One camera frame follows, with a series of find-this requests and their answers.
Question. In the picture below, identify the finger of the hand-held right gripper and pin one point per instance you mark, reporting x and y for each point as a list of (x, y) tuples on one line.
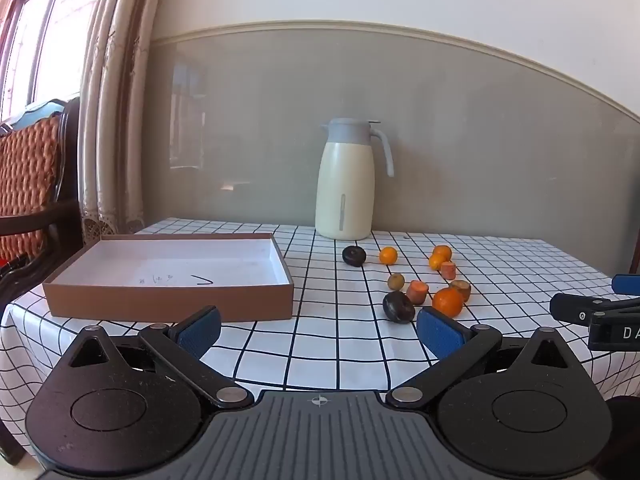
[(627, 285), (575, 307)]

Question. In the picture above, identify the yellow-brown round fruit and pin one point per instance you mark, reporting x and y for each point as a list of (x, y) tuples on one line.
[(396, 281)]

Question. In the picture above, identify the large orange mandarin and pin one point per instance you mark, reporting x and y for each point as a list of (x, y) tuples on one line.
[(447, 301)]

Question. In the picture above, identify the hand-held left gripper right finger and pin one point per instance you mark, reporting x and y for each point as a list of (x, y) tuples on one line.
[(440, 332)]

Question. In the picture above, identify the dark wooden woven-back sofa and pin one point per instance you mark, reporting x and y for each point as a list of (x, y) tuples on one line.
[(35, 190)]

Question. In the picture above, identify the beige lace-trimmed curtain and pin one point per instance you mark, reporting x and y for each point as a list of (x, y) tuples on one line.
[(120, 110)]

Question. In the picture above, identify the orange carrot piece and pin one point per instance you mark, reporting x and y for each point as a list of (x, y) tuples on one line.
[(417, 291), (448, 270), (462, 288)]

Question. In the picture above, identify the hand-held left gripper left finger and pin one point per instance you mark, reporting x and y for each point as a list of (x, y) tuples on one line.
[(200, 331)]

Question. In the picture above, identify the cream thermos jug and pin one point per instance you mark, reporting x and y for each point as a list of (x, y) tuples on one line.
[(345, 185)]

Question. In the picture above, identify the brown cardboard box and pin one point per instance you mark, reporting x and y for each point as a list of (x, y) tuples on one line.
[(170, 280)]

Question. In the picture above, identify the window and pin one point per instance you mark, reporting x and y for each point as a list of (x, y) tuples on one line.
[(40, 35)]

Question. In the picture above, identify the small orange mandarin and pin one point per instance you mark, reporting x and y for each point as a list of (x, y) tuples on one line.
[(443, 251), (388, 255), (436, 261)]

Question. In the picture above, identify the white black checked tablecloth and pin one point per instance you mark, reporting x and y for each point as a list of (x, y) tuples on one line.
[(330, 340)]

